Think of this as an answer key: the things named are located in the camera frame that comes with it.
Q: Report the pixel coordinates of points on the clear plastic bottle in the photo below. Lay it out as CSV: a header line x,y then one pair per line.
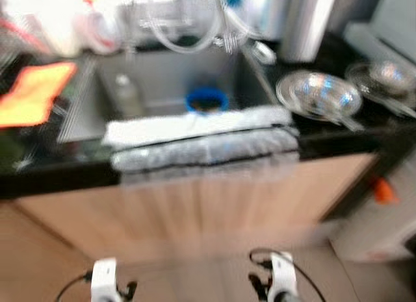
x,y
128,94

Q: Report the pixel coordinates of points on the small steel bowl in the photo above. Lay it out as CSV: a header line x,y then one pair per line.
x,y
389,75

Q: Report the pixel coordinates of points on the wooden cabinet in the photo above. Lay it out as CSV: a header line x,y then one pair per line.
x,y
195,211

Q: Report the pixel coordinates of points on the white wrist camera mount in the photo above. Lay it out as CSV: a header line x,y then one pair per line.
x,y
104,279
283,276

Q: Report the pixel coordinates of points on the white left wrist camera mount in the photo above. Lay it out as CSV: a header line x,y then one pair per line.
x,y
104,279

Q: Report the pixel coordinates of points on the white washing machine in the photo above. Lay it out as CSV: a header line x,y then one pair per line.
x,y
383,224

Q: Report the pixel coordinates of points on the blue bowl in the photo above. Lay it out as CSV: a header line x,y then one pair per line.
x,y
207,97

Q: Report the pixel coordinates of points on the steel faucet mixer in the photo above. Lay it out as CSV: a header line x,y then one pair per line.
x,y
140,23

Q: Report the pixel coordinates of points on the large deep steel bowl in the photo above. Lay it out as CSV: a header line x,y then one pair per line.
x,y
320,94

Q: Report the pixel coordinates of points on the orange plastic knob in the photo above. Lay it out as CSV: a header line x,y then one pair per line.
x,y
383,190

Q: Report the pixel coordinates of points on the tall steel canister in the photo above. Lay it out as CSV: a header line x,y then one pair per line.
x,y
309,26

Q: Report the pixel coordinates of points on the orange cloth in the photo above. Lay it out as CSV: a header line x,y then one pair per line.
x,y
32,94

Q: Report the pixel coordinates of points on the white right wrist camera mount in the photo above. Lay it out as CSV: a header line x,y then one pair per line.
x,y
283,276

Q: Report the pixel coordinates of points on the white dish soap bottle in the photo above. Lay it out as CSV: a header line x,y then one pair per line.
x,y
97,29

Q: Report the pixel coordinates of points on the bubble wrap sheet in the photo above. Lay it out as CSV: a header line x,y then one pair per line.
x,y
195,152

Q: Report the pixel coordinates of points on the steel sink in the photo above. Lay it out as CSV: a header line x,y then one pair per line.
x,y
162,75

